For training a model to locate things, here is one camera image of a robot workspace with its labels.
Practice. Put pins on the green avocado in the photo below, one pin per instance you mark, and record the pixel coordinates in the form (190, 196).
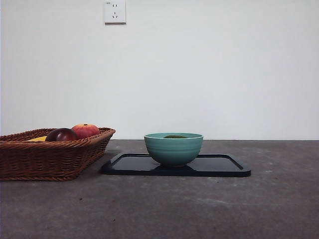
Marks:
(175, 136)

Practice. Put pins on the teal ribbed bowl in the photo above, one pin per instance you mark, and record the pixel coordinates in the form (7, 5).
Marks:
(174, 152)

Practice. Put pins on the dark rectangular tray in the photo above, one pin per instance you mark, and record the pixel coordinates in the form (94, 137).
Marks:
(216, 165)

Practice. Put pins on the red apple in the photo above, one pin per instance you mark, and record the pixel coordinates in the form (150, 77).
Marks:
(86, 130)

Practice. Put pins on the dark red plum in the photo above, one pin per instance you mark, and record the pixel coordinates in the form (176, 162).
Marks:
(61, 135)

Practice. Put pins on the brown wicker basket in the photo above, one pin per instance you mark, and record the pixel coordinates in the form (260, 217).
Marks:
(49, 159)

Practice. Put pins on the yellow banana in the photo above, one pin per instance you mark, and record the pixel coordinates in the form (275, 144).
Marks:
(37, 138)

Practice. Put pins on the white wall socket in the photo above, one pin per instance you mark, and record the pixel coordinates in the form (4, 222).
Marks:
(115, 12)

